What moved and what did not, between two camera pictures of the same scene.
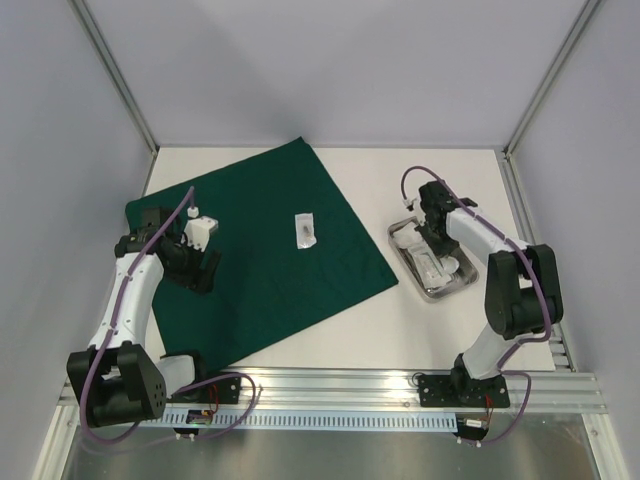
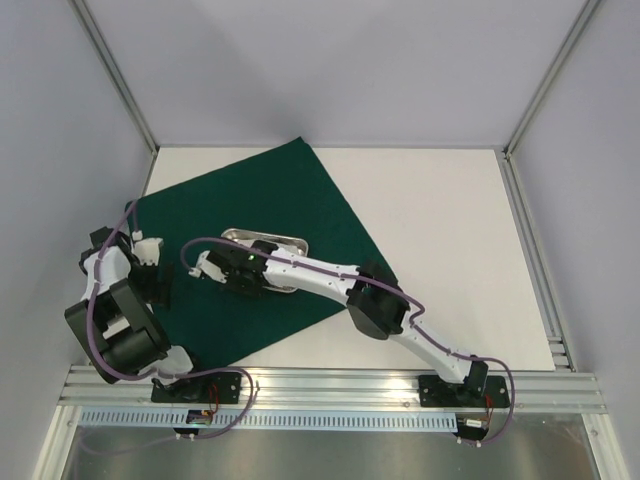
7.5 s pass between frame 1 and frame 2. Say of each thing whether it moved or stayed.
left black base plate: stayed
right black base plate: stayed
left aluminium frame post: stayed
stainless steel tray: moved
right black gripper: moved
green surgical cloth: stayed
